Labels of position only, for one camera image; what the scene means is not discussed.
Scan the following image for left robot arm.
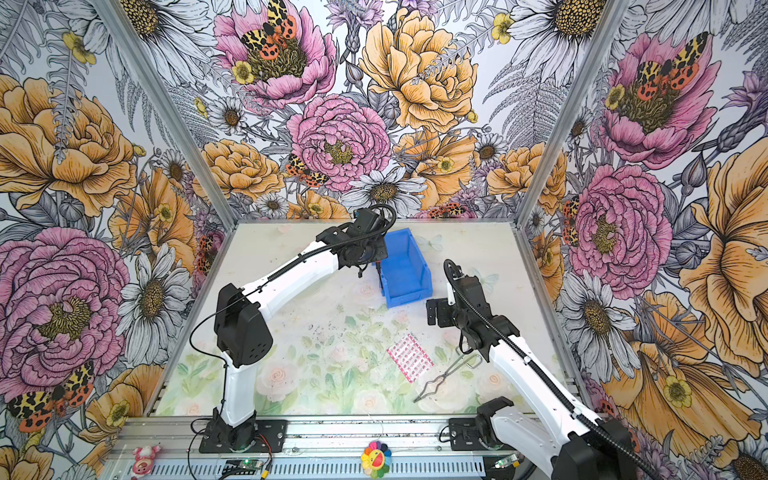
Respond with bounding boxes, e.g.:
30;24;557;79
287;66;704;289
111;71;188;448
199;204;397;454

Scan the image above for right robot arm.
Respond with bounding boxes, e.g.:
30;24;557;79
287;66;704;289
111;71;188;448
426;276;639;479

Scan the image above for blue plastic bin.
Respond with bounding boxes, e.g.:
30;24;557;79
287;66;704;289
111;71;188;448
377;228;433;309

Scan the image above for pink sticker sheet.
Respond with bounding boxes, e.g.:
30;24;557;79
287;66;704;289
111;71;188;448
386;334;434;383

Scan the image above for right small circuit board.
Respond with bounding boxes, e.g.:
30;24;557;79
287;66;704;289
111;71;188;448
494;453;520;469

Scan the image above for rainbow flower toy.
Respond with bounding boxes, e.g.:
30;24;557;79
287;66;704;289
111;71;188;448
361;440;392;479

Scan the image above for green circuit board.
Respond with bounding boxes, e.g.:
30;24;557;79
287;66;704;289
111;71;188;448
222;458;265;476

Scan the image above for pink bear figurine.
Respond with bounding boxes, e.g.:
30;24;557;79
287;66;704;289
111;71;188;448
130;444;162;479

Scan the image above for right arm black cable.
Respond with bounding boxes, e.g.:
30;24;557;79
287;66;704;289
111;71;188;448
442;259;667;480

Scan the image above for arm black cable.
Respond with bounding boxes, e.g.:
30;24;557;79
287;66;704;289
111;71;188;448
188;203;397;421
442;259;667;480

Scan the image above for metal wire tongs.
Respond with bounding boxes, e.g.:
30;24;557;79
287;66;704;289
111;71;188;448
413;353;482;404

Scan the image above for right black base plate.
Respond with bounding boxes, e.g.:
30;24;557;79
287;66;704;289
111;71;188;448
448;417;500;451

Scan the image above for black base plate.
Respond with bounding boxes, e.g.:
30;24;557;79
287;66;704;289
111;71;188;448
448;417;500;451
199;418;288;454

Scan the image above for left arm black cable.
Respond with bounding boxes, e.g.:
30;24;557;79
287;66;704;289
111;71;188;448
188;203;397;421

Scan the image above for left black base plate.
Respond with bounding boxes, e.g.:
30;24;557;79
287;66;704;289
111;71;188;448
199;418;288;454

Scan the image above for white vented cable duct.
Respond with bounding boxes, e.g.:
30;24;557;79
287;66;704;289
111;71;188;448
146;455;486;479

